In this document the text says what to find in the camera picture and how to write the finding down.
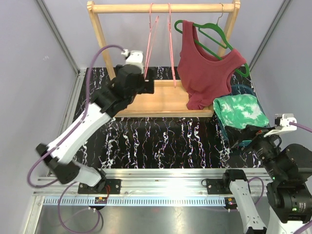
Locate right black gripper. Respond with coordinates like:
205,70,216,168
225,124,286,180

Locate green tie-dye trousers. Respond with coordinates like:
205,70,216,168
213,94,269,129

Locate pink wire hanger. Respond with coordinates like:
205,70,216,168
144,3,159,78
168,3,176,88

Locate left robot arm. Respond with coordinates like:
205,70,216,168
36,64,155,194

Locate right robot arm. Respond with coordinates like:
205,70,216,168
221,125,312,234

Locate wooden clothes rack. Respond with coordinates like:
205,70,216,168
87,0,240,117

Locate teal transparent plastic basin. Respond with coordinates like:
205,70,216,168
215,85,269,144

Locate maroon tank top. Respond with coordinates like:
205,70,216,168
177,20,246,110

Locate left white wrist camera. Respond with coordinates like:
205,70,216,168
121,49,144,73

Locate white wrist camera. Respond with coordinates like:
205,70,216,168
121,49,144,73
264,114,297,137

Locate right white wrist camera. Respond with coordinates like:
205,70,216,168
264,114,297,137

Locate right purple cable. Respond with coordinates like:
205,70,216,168
290,123,312,234

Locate aluminium mounting rail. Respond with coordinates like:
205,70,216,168
33,167,278,207

